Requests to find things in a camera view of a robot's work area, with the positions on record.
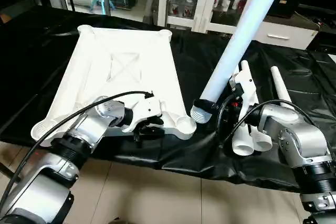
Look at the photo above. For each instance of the white plastic table leg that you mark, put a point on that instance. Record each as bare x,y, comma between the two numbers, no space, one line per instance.
242,142
281,85
241,40
247,74

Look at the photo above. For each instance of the white plastic table top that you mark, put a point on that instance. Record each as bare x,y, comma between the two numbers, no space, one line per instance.
126,61

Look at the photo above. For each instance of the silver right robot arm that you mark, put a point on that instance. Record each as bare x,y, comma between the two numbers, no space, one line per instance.
294,135

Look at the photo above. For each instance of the white drawer unit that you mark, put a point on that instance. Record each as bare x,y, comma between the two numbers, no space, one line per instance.
286,35

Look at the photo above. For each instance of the light blue plastic object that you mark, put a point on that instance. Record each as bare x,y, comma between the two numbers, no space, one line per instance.
102,2

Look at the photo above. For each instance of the black plastic mat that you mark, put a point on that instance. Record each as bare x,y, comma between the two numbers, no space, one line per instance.
31,51

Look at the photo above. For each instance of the black metal table leg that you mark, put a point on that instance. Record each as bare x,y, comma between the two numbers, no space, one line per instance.
5,172

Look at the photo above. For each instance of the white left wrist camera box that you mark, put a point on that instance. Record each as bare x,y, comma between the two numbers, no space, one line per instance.
147,111

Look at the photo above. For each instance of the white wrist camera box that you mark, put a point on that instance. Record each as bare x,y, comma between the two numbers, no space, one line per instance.
244,87
147,111

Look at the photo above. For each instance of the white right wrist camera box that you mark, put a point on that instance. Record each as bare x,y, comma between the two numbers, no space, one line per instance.
244,87

